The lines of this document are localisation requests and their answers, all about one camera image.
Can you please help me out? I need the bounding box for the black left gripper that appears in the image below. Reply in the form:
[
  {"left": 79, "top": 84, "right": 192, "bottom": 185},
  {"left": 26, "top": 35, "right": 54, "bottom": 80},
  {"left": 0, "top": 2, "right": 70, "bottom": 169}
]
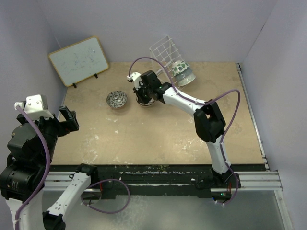
[{"left": 18, "top": 104, "right": 78, "bottom": 164}]

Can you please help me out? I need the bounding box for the white lattice pattern bowl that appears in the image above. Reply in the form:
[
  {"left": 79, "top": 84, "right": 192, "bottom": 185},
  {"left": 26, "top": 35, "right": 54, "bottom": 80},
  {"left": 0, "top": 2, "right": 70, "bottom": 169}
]
[{"left": 136, "top": 97, "right": 155, "bottom": 107}]

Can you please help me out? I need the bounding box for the grey leaf pattern bowl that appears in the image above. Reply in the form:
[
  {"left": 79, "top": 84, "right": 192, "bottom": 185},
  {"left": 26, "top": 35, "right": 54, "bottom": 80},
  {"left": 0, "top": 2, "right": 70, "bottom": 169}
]
[{"left": 106, "top": 91, "right": 128, "bottom": 109}]

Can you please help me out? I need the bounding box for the green leaf pattern bowl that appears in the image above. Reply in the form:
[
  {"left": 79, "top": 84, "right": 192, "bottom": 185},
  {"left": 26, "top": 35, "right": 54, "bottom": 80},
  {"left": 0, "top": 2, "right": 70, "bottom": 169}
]
[{"left": 171, "top": 60, "right": 189, "bottom": 77}]

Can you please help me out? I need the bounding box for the white wire dish rack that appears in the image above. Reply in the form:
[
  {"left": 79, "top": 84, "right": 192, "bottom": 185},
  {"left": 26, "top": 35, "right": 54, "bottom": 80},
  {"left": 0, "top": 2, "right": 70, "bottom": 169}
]
[{"left": 149, "top": 35, "right": 184, "bottom": 84}]

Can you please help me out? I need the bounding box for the white green patterned bowl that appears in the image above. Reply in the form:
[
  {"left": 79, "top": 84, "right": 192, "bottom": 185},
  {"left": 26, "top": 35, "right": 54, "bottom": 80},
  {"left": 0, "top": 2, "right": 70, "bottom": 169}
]
[{"left": 177, "top": 78, "right": 195, "bottom": 87}]

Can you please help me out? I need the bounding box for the red rimmed dotted bowl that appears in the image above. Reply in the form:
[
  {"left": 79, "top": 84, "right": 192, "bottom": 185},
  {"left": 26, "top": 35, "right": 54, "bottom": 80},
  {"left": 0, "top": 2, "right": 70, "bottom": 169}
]
[{"left": 175, "top": 68, "right": 196, "bottom": 83}]

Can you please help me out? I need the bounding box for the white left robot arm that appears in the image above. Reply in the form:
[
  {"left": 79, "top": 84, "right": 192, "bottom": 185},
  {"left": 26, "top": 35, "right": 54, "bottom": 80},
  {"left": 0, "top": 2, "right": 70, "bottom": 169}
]
[{"left": 0, "top": 106, "right": 99, "bottom": 230}]

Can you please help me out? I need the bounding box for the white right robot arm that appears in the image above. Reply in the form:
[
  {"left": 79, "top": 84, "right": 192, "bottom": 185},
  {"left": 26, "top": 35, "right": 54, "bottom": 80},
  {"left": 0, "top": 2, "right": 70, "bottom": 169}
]
[{"left": 127, "top": 70, "right": 233, "bottom": 187}]

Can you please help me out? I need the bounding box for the wood framed whiteboard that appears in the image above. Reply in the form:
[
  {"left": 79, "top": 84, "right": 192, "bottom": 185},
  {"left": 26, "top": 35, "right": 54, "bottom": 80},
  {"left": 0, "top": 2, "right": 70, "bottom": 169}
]
[{"left": 48, "top": 36, "right": 109, "bottom": 87}]

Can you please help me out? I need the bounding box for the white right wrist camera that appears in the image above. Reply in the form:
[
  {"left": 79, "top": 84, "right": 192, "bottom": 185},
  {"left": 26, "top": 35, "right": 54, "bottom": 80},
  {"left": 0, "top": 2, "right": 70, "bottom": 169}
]
[{"left": 127, "top": 72, "right": 143, "bottom": 90}]

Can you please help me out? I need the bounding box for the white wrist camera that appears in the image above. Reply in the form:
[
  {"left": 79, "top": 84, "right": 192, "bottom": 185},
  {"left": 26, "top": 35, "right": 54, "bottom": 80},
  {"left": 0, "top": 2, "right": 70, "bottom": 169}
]
[
  {"left": 127, "top": 72, "right": 143, "bottom": 90},
  {"left": 14, "top": 94, "right": 54, "bottom": 120}
]

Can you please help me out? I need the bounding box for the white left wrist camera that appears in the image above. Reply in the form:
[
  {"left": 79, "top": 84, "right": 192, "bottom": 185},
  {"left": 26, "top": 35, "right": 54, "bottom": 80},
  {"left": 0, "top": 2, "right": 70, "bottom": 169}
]
[{"left": 14, "top": 94, "right": 54, "bottom": 120}]

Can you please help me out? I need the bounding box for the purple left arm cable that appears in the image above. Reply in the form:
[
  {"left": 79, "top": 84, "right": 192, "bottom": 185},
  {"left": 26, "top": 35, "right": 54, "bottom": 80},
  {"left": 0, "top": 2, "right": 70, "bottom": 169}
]
[{"left": 14, "top": 104, "right": 51, "bottom": 230}]

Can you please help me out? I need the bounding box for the black aluminium mounting rail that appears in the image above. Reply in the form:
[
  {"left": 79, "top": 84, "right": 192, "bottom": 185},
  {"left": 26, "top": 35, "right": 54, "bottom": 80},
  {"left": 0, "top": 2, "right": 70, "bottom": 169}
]
[{"left": 40, "top": 163, "right": 284, "bottom": 201}]

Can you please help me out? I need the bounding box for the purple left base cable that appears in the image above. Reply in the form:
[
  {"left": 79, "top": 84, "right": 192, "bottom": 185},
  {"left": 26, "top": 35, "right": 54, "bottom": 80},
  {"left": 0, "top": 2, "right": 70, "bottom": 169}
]
[{"left": 80, "top": 179, "right": 130, "bottom": 214}]

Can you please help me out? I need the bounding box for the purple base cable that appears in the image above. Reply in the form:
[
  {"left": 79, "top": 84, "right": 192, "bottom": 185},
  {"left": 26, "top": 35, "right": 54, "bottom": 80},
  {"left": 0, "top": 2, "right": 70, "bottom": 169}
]
[
  {"left": 80, "top": 179, "right": 130, "bottom": 214},
  {"left": 212, "top": 177, "right": 240, "bottom": 208}
]

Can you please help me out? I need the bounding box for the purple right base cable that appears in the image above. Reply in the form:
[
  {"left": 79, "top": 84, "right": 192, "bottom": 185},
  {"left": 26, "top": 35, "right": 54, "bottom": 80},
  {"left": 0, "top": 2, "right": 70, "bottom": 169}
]
[{"left": 212, "top": 177, "right": 240, "bottom": 208}]

